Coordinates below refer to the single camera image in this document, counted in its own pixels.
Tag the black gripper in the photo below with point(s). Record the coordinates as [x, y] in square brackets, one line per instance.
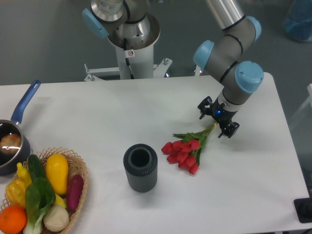
[222, 110]

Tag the red tulip bouquet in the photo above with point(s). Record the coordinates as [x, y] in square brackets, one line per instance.
[186, 151]

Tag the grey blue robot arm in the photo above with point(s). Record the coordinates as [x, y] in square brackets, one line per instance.
[239, 79]

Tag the dark grey ribbed vase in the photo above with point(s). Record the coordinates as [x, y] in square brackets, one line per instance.
[140, 163]

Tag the black device at edge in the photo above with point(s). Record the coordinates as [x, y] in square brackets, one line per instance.
[303, 207]

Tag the blue translucent container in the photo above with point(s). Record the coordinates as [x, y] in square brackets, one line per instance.
[297, 23]

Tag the purple eggplant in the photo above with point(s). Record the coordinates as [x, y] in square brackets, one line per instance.
[74, 192]

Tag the yellow squash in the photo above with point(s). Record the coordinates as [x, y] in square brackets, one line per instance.
[57, 173]

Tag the yellow banana piece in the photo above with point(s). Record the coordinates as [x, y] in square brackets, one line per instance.
[59, 201]

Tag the green cucumber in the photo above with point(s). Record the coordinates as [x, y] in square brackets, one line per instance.
[35, 167]

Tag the beige garlic bulb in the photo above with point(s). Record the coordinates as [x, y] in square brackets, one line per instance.
[56, 219]

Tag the green bok choy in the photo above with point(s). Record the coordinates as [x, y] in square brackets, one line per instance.
[39, 197]

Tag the small yellow pepper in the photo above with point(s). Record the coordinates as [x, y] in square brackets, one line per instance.
[23, 174]

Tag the brown bread bun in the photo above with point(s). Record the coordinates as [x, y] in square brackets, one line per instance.
[10, 144]

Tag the yellow bell pepper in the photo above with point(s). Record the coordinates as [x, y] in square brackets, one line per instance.
[15, 192]

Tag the orange fruit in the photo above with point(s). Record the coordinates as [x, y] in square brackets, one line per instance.
[12, 220]

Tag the white furniture frame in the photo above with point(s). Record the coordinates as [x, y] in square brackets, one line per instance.
[302, 110]

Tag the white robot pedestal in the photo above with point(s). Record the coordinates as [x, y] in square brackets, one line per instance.
[134, 47]

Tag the blue handled saucepan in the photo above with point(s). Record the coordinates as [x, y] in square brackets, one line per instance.
[8, 163]

